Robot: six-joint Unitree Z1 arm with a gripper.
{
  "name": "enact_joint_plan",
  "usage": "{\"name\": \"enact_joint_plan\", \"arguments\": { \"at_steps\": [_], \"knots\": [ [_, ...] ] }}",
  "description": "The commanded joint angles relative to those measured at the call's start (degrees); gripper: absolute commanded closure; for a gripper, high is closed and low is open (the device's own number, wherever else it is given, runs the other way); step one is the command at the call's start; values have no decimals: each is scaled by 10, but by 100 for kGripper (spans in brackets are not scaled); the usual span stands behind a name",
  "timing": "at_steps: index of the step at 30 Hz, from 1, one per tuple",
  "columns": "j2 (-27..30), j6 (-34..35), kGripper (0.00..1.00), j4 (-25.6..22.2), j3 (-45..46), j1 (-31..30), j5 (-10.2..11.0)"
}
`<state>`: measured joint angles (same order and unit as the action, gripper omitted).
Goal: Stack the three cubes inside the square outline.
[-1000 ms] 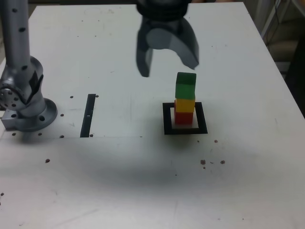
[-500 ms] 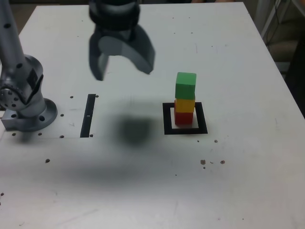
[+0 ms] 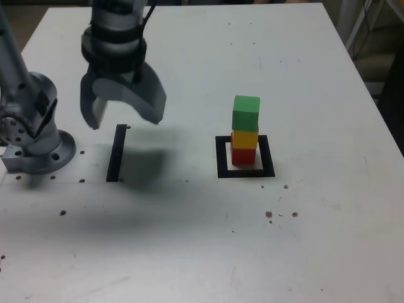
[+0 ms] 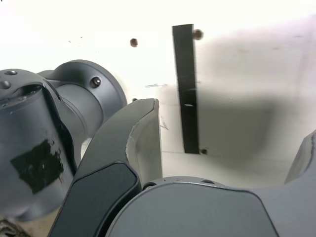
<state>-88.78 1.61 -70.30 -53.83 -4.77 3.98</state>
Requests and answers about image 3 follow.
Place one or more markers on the yellow cube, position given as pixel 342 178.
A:
pixel 244 140

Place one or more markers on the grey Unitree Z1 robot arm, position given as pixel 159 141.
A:
pixel 34 85

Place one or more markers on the red cube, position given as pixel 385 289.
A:
pixel 243 156

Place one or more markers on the grey metal rack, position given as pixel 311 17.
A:
pixel 375 87

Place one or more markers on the black tape square outline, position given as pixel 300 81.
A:
pixel 221 158

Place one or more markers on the black tape strip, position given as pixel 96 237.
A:
pixel 115 158

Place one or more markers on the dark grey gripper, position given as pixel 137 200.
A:
pixel 113 76

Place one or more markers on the green cube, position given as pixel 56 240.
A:
pixel 246 113

